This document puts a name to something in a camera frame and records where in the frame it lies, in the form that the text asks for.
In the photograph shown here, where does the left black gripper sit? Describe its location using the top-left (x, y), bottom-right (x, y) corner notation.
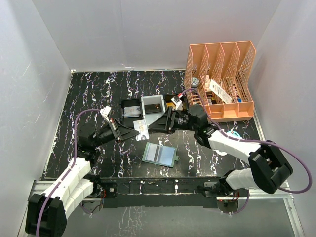
top-left (92, 118), bottom-right (139, 148)

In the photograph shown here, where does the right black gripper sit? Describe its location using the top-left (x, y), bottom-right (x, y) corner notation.
top-left (149, 107), bottom-right (198, 134)

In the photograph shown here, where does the white VIP credit card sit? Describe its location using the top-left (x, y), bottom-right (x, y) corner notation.
top-left (133, 119), bottom-right (149, 141)

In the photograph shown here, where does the green card holder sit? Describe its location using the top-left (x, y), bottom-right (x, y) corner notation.
top-left (142, 142), bottom-right (179, 168)

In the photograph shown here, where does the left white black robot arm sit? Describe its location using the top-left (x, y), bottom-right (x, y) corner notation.
top-left (25, 119), bottom-right (140, 237)

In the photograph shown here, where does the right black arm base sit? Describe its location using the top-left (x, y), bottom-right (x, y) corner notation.
top-left (197, 181), bottom-right (250, 198)

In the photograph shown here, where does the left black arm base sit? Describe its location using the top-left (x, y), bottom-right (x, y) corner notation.
top-left (87, 182), bottom-right (118, 199)

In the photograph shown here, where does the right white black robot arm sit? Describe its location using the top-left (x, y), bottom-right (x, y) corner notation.
top-left (149, 104), bottom-right (293, 196)

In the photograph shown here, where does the black credit card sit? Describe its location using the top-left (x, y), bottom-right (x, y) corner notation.
top-left (144, 104), bottom-right (161, 114)

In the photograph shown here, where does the white middle tray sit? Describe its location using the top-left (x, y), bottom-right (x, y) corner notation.
top-left (141, 95), bottom-right (166, 125)

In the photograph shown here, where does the right black tray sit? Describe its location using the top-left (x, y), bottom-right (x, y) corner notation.
top-left (164, 94), bottom-right (184, 110)

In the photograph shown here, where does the black tray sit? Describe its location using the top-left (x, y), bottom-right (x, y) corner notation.
top-left (164, 94), bottom-right (184, 110)
top-left (120, 98), bottom-right (143, 128)

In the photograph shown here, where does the left black tray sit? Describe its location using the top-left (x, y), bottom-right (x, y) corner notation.
top-left (120, 98), bottom-right (143, 128)

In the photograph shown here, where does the small round jar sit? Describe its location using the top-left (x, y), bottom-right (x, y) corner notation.
top-left (191, 77), bottom-right (200, 89)

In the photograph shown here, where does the white paper packet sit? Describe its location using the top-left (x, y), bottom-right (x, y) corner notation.
top-left (209, 79), bottom-right (232, 104)

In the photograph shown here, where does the round blue tape roll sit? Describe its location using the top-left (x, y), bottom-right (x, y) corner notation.
top-left (215, 130), bottom-right (242, 156)

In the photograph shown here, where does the orange file organizer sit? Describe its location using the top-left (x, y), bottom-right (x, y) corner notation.
top-left (184, 41), bottom-right (256, 122)

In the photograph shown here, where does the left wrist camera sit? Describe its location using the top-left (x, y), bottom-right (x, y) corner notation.
top-left (100, 106), bottom-right (112, 123)

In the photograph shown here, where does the aluminium frame rail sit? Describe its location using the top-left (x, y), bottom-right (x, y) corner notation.
top-left (28, 176), bottom-right (304, 237)

